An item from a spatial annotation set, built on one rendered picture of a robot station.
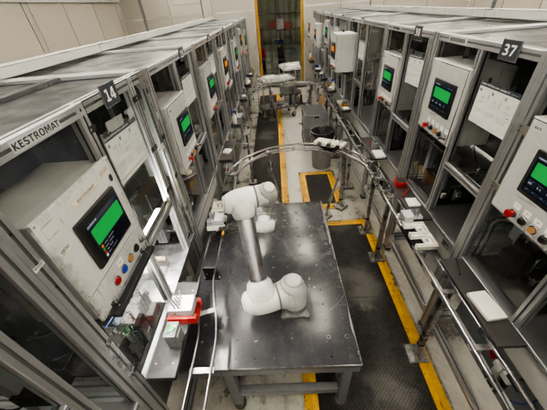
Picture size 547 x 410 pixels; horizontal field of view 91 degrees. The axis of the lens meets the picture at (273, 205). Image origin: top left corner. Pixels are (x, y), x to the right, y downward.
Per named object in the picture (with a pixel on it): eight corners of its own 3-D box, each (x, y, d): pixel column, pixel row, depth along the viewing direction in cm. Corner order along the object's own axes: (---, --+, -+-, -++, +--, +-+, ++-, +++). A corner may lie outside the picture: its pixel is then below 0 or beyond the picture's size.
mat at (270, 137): (290, 209, 368) (290, 208, 368) (247, 211, 371) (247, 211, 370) (279, 93, 838) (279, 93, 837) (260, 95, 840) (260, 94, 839)
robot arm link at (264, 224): (257, 235, 214) (256, 219, 219) (277, 233, 213) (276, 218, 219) (255, 230, 204) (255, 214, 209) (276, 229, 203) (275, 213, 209)
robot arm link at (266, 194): (273, 189, 171) (251, 193, 169) (275, 174, 155) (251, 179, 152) (278, 207, 166) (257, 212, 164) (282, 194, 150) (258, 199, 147)
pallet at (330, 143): (313, 148, 334) (313, 141, 328) (317, 144, 343) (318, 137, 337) (342, 154, 317) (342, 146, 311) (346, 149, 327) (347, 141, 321)
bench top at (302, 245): (361, 368, 147) (362, 364, 145) (170, 375, 151) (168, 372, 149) (321, 203, 267) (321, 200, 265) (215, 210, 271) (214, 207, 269)
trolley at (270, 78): (264, 122, 648) (260, 78, 590) (258, 115, 691) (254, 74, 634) (298, 115, 667) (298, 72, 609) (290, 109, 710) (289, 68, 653)
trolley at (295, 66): (304, 102, 748) (304, 63, 690) (283, 105, 744) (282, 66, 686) (298, 94, 815) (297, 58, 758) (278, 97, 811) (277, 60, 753)
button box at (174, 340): (181, 348, 135) (174, 336, 128) (165, 349, 135) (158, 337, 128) (185, 333, 141) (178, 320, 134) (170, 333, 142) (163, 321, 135)
